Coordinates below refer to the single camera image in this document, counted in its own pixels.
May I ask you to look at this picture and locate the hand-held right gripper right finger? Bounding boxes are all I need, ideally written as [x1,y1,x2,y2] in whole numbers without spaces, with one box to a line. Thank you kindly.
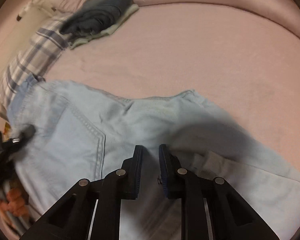
[159,144,280,240]

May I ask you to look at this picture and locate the folded pale green cloth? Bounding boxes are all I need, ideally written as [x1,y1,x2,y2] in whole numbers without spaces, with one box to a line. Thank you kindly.
[69,4,140,50]

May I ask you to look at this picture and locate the light blue strawberry print pants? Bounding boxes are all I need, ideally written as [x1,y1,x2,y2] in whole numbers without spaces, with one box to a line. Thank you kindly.
[6,80,300,240]

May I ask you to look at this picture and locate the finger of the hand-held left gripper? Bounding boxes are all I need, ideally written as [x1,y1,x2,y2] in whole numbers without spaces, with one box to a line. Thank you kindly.
[1,125,36,153]

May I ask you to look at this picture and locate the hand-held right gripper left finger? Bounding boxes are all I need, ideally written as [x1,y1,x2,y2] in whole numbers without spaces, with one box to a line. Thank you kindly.
[19,145,143,240]

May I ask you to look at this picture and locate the plaid pillow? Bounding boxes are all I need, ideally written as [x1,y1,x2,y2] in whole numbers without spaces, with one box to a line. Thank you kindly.
[0,19,73,110]

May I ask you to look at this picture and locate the folded dark blue jeans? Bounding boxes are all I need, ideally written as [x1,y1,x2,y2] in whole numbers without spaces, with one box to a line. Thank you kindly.
[59,0,135,36]

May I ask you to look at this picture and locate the small light blue cloth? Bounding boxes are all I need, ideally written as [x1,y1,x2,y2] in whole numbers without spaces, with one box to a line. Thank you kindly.
[20,76,45,90]

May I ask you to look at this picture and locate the orange printed cloth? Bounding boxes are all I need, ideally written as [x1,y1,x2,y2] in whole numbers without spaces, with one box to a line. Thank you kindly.
[0,187,30,218]

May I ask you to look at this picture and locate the black and white plush toy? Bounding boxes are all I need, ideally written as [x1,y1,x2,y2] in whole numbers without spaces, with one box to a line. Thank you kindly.
[15,0,40,22]

